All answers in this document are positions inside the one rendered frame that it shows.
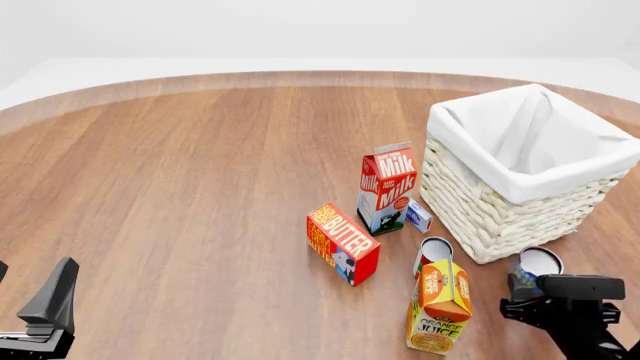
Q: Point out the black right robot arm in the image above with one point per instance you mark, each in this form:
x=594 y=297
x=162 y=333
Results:
x=595 y=347

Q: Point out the red and yellow butter box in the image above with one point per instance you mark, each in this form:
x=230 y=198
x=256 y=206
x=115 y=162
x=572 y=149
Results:
x=345 y=240

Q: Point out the white woven basket with liner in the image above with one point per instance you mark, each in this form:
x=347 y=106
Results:
x=505 y=210

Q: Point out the red soup tin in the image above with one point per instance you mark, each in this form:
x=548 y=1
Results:
x=434 y=249

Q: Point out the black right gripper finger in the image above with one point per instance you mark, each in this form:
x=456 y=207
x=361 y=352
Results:
x=522 y=288

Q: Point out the orange juice carton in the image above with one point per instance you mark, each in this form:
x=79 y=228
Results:
x=440 y=322

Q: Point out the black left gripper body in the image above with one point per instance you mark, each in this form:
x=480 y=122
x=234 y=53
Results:
x=35 y=347

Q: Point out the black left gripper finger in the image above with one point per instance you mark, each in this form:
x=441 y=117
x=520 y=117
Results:
x=2 y=269
x=52 y=300

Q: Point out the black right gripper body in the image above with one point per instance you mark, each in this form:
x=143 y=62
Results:
x=555 y=313

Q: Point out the blue tin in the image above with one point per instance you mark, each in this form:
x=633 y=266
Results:
x=539 y=261

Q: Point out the small white and blue box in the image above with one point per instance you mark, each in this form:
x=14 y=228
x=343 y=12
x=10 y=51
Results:
x=419 y=216

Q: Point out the red and white milk carton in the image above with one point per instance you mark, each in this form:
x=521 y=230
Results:
x=387 y=187

